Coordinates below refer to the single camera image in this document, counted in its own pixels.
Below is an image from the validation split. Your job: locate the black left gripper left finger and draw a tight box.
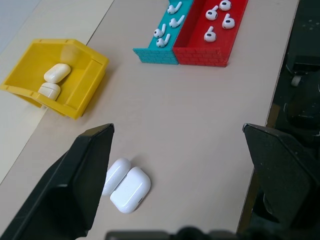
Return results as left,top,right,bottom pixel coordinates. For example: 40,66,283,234
0,123,116,240

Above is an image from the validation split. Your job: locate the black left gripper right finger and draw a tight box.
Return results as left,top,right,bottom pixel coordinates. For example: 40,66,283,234
242,122,320,229

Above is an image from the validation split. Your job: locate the white earbud case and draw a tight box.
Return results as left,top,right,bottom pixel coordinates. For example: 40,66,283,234
43,63,72,84
37,82,62,102
101,157,152,215

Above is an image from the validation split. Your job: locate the yellow plastic bin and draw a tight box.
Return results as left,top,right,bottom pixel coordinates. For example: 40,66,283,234
0,38,110,120

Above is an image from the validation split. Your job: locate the black office chair base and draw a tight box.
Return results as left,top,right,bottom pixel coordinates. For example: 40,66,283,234
282,0,320,141

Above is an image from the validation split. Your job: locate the red brick-pattern tray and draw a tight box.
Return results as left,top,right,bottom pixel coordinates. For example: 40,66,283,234
172,0,249,68

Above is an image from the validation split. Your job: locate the white short-stem earbud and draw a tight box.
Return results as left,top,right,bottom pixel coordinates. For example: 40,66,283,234
221,13,236,30
205,5,220,21
218,0,233,12
203,25,217,43

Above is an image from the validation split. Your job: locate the teal brick-pattern tray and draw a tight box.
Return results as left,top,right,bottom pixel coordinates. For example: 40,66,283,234
132,0,195,66

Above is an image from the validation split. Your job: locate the white long-stem earbud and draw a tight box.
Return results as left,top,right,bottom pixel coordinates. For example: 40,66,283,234
166,1,183,15
168,15,186,29
153,23,167,39
155,33,172,49

